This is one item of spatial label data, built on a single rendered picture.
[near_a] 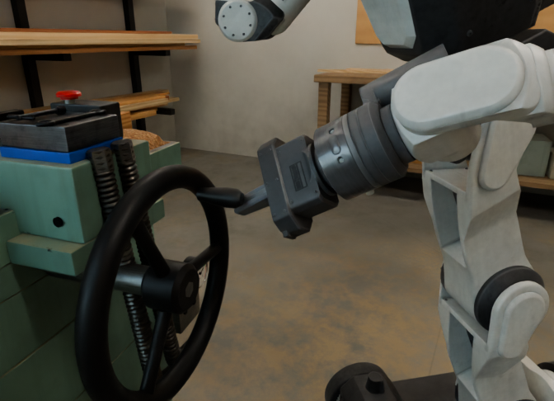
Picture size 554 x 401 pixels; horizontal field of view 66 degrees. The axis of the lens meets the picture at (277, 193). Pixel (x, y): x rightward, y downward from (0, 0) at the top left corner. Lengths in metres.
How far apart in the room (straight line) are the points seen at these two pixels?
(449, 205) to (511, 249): 0.13
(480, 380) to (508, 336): 0.16
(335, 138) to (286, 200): 0.09
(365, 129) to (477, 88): 0.11
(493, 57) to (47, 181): 0.46
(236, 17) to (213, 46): 3.39
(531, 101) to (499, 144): 0.33
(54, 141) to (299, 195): 0.27
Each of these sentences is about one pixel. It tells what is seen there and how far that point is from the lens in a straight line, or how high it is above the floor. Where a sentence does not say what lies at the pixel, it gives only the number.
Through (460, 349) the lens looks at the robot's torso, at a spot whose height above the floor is 0.42.
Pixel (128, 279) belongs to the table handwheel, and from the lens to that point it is 0.55.
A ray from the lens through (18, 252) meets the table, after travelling 0.57.
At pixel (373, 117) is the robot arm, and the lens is 0.44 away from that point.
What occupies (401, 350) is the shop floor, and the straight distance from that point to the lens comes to 1.75.
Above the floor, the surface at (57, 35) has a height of 1.10.
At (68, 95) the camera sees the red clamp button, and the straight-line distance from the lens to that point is 0.61.
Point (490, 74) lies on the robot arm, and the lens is 0.41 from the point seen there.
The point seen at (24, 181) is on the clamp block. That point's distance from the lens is 0.55.
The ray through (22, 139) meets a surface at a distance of 0.55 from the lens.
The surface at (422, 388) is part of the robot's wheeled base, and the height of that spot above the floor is 0.17.
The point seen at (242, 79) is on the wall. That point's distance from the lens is 4.12.
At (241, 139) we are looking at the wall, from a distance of 4.23.
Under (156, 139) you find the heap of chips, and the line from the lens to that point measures 0.82.
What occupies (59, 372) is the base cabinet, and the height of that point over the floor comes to 0.65.
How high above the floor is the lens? 1.09
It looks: 20 degrees down
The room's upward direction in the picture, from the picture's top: straight up
